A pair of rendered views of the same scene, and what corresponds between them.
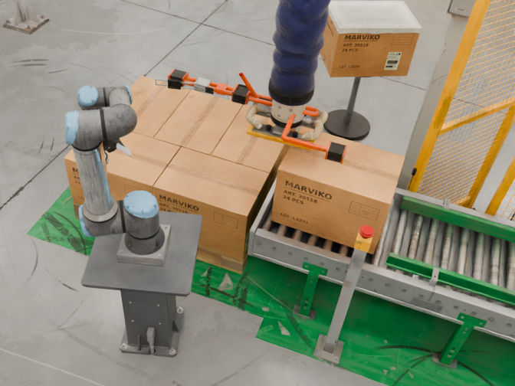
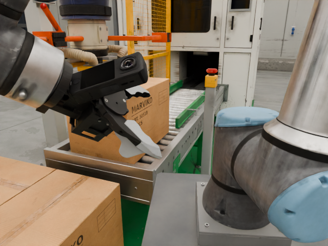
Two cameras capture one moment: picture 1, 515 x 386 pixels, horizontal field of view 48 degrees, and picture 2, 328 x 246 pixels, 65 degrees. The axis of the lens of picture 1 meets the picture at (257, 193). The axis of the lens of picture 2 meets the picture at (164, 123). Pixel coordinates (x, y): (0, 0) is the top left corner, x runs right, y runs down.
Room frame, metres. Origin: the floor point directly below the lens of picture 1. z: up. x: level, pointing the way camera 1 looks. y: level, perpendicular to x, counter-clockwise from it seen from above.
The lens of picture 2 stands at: (1.89, 1.12, 1.25)
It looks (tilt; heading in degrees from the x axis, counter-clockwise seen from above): 19 degrees down; 276
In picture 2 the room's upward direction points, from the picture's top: straight up
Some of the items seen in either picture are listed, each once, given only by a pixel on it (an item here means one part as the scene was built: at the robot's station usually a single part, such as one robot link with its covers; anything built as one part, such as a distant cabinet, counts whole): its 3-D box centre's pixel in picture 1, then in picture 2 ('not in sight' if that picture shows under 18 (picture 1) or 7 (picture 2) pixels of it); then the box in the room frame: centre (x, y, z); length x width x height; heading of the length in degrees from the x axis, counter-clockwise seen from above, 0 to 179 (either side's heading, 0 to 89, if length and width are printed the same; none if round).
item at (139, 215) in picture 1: (139, 213); (246, 144); (1.75, 0.52, 0.99); 0.17 x 0.15 x 0.18; 108
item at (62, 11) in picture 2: (291, 86); (86, 11); (2.37, -0.11, 1.34); 0.23 x 0.23 x 0.04
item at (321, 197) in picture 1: (336, 188); (124, 114); (2.31, -0.43, 0.75); 0.60 x 0.40 x 0.40; 74
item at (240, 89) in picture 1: (241, 93); (50, 39); (2.43, 0.14, 1.23); 0.10 x 0.08 x 0.06; 167
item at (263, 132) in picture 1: (281, 132); (108, 61); (2.28, -0.09, 1.12); 0.34 x 0.10 x 0.05; 77
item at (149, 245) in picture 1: (144, 233); (238, 189); (1.75, 0.51, 0.86); 0.19 x 0.19 x 0.10
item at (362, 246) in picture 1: (345, 299); (207, 148); (1.76, -0.51, 0.50); 0.07 x 0.07 x 1.00; 75
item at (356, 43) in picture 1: (366, 38); not in sight; (3.89, -0.68, 0.82); 0.60 x 0.40 x 0.40; 103
